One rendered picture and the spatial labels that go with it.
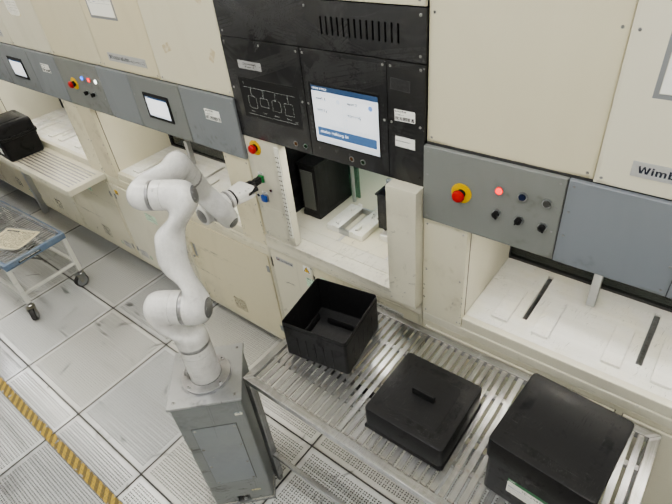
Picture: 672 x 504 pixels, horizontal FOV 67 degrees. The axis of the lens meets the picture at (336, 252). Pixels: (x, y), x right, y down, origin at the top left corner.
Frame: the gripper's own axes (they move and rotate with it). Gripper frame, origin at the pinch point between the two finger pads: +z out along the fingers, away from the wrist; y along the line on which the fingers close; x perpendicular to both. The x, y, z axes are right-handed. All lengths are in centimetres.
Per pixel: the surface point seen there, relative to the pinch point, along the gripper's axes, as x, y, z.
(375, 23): 70, 65, 3
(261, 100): 37.7, 10.4, 2.5
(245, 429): -64, 44, -68
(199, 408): -47, 35, -77
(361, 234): -30, 37, 24
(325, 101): 43, 43, 2
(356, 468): -120, 69, -34
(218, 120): 24.2, -18.7, 1.6
